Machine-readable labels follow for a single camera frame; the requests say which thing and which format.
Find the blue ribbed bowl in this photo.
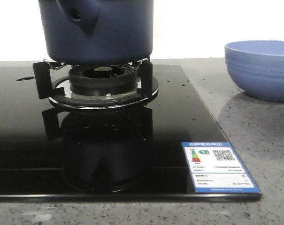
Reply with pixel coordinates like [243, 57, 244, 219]
[224, 40, 284, 102]

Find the blue energy efficiency label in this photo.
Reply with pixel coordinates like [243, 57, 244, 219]
[182, 142, 261, 194]

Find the right burner with pot support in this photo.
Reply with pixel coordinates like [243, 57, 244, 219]
[33, 58, 159, 111]

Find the black glass gas stove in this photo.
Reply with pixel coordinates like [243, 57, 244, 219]
[0, 65, 261, 202]

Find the dark blue cooking pot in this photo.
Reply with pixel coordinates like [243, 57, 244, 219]
[38, 0, 154, 65]

